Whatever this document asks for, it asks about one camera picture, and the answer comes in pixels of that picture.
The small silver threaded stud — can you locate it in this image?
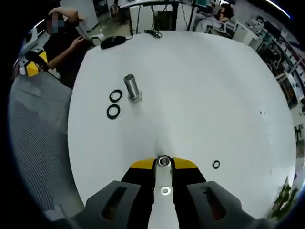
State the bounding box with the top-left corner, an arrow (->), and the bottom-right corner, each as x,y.
153,155 -> 176,198

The black cable bundle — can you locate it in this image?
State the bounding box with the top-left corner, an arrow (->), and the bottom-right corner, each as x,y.
144,28 -> 163,39

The large green potted plant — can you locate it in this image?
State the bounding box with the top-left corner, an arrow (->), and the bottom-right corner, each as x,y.
274,183 -> 300,215

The large silver threaded stud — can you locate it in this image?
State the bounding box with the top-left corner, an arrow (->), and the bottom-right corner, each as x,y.
123,73 -> 144,104

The black computer mouse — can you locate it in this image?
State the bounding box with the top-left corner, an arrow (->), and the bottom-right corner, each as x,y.
100,35 -> 126,50

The large black washer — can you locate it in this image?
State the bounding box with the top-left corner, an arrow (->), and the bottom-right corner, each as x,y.
109,89 -> 123,102
106,104 -> 121,120

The grey desk with black legs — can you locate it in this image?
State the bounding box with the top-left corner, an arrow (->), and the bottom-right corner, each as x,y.
119,0 -> 198,33

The black computer tower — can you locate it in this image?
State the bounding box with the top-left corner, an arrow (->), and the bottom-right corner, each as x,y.
154,10 -> 177,31

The white cabinet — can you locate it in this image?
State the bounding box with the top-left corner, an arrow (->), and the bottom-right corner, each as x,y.
232,22 -> 259,52

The storage shelf with white bins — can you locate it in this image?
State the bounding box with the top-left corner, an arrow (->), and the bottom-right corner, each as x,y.
247,14 -> 305,103

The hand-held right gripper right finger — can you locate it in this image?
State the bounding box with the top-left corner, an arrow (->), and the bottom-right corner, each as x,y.
171,156 -> 243,229

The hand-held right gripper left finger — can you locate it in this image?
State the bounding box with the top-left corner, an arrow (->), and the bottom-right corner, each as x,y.
84,156 -> 157,229

